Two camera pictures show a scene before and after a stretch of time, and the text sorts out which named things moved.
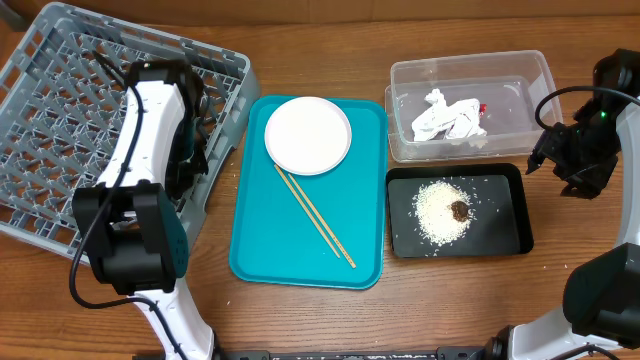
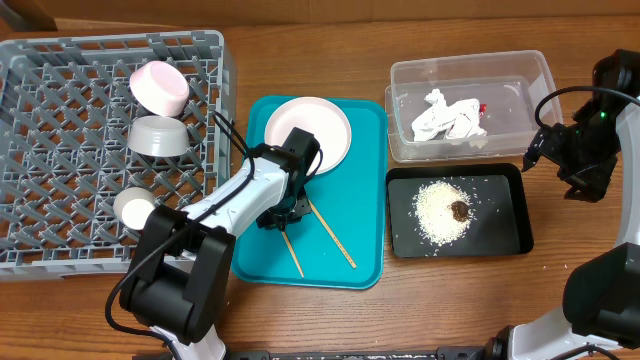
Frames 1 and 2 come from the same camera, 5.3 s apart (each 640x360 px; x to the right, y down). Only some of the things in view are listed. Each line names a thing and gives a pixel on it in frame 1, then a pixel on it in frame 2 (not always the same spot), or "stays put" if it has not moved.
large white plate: x=308 y=136 stays put
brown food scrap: x=459 y=211 stays put
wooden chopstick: x=307 y=212 to x=292 y=253
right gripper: x=560 y=156 stays put
